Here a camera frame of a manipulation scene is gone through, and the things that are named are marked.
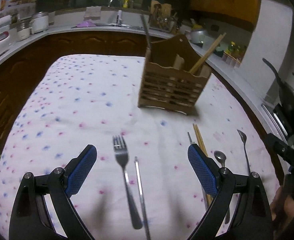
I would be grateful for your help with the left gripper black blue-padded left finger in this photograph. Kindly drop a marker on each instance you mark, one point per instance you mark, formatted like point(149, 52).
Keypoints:
point(30, 218)

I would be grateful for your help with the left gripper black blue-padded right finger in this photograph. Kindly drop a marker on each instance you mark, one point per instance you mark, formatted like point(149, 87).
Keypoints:
point(252, 217)

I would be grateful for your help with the kitchen sink faucet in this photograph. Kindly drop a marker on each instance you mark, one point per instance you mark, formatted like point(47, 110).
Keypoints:
point(117, 4)

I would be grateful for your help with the person's right hand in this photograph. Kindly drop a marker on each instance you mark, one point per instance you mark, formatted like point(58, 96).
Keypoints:
point(282, 209)

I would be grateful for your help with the gas stove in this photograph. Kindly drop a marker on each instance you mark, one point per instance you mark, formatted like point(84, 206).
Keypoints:
point(276, 121)

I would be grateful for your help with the small steel fork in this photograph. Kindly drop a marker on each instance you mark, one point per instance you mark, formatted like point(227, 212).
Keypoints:
point(244, 140)

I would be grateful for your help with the steel spoon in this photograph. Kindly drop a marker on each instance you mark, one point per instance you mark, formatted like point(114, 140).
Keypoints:
point(221, 158)

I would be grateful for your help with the black wok with lid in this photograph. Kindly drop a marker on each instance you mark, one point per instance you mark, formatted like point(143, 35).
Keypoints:
point(286, 105)

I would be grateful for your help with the floral white tablecloth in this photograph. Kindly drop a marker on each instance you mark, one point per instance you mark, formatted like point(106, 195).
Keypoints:
point(87, 99)

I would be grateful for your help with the large steel fork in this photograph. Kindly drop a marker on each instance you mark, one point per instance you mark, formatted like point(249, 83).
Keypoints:
point(122, 158)

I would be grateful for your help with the lower wooden cabinets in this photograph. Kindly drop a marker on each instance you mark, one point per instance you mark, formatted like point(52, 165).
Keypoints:
point(22, 72)

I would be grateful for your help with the wooden cabinets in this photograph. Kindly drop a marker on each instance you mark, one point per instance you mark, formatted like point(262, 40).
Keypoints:
point(22, 72)
point(241, 13)

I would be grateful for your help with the yellow oil bottle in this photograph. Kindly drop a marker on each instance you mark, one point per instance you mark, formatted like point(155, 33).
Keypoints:
point(231, 47)

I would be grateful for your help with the wooden utensil holder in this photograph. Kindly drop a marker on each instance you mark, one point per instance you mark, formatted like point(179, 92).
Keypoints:
point(167, 81)

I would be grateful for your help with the silver pot on counter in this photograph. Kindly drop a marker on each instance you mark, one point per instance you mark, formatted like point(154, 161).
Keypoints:
point(198, 36)

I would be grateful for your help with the upper wooden cabinets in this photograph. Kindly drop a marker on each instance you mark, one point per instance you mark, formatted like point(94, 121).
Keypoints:
point(241, 13)

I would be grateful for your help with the small white cooker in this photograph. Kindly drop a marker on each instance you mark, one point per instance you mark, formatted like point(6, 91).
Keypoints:
point(23, 31)

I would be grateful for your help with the white pot with lid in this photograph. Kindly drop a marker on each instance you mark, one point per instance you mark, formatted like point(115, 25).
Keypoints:
point(39, 22)

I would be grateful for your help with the purple basin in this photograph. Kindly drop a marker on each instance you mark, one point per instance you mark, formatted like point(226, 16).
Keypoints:
point(86, 24)

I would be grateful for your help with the countertop utensil rack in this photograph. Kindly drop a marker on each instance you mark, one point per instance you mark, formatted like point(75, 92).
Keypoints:
point(161, 17)

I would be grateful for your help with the yellow detergent bottle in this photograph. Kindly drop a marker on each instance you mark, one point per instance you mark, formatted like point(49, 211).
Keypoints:
point(126, 4)

